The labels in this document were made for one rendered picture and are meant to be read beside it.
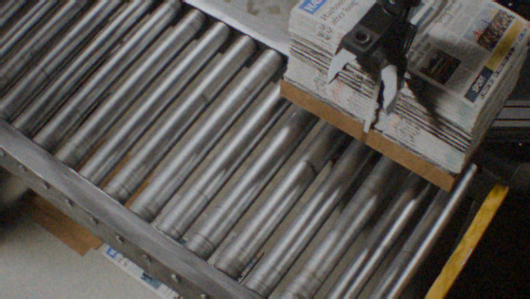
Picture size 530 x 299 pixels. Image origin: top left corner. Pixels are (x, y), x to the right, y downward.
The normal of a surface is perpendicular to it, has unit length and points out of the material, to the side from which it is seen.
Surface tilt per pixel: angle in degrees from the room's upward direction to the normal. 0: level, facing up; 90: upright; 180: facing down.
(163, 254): 0
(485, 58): 8
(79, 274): 0
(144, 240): 0
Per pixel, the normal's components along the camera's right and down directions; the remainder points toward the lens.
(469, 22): 0.04, -0.65
